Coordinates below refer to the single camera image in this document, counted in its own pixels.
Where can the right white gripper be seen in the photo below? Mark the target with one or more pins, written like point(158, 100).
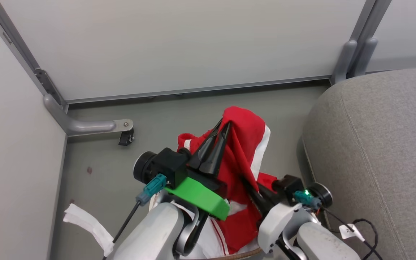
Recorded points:
point(276, 225)

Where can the red and white clothing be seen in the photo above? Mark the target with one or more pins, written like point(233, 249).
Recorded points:
point(244, 144)

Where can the grey partition corner post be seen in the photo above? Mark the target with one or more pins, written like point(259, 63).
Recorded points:
point(16, 47)

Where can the grey partition foot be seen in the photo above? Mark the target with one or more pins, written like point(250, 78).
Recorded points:
point(85, 126)
point(345, 61)
point(366, 56)

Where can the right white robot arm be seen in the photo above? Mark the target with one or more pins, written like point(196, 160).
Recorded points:
point(323, 242)

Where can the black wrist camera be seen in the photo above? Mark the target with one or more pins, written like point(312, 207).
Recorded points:
point(294, 184)
point(161, 162)

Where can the grey fabric sofa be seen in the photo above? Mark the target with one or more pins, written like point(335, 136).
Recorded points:
point(374, 144)

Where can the black caster wheel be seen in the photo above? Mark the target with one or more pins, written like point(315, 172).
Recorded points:
point(126, 138)

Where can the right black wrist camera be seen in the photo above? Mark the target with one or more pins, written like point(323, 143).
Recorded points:
point(294, 184)

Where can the left green black gripper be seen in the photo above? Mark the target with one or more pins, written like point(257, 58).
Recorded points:
point(199, 196)

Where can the grey partition bottom rail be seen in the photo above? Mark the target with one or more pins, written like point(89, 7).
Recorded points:
point(193, 89)

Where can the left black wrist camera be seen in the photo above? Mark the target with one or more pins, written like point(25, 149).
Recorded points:
point(161, 162)

